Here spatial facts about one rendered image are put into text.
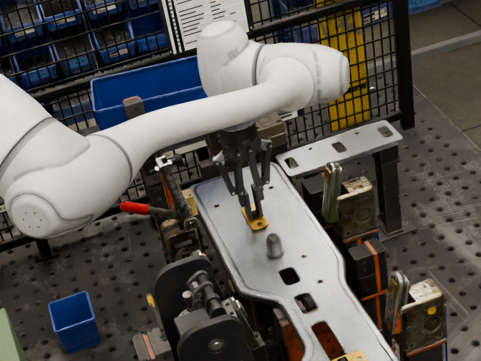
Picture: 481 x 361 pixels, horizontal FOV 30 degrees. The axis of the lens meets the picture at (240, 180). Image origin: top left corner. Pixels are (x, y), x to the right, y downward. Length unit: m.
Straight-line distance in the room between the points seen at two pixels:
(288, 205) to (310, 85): 0.43
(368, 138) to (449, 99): 2.04
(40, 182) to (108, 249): 1.26
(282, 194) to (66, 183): 0.87
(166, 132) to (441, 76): 3.01
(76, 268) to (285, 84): 1.05
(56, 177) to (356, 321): 0.70
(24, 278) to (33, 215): 1.26
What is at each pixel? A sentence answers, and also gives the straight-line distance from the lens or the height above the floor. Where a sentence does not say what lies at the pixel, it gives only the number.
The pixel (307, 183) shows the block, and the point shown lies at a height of 0.98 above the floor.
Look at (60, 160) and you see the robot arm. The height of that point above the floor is 1.55.
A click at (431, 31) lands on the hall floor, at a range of 4.73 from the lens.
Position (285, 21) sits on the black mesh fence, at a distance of 2.37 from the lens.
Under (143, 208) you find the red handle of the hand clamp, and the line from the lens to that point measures 1.82.
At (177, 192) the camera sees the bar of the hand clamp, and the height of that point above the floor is 1.14.
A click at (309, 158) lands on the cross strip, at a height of 1.00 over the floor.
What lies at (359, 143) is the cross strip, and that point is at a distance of 2.12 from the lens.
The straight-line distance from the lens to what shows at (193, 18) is 2.28.
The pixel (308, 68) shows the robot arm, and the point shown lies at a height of 1.41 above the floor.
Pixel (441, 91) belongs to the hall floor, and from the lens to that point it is 4.22.
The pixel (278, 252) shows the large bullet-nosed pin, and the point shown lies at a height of 1.01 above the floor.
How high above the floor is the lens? 2.18
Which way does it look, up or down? 35 degrees down
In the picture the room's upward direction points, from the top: 11 degrees counter-clockwise
